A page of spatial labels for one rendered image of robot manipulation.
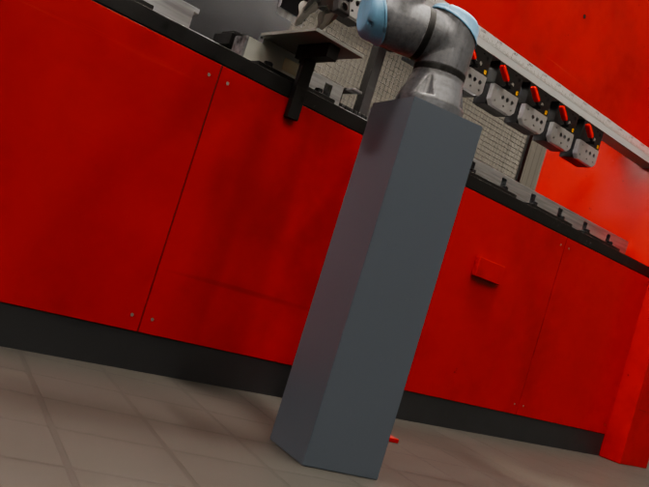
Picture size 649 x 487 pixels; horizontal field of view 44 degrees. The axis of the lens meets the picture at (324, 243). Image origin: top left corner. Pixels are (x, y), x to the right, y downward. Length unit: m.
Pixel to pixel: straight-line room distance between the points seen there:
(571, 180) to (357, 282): 2.77
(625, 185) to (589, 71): 0.78
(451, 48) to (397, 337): 0.62
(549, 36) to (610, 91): 0.49
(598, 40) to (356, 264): 2.17
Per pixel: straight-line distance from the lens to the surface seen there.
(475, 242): 2.90
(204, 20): 2.91
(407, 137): 1.66
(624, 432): 3.87
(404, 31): 1.75
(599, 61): 3.61
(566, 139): 3.44
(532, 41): 3.25
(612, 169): 4.19
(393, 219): 1.64
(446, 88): 1.74
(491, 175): 3.11
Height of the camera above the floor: 0.34
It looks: 3 degrees up
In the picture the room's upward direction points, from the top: 17 degrees clockwise
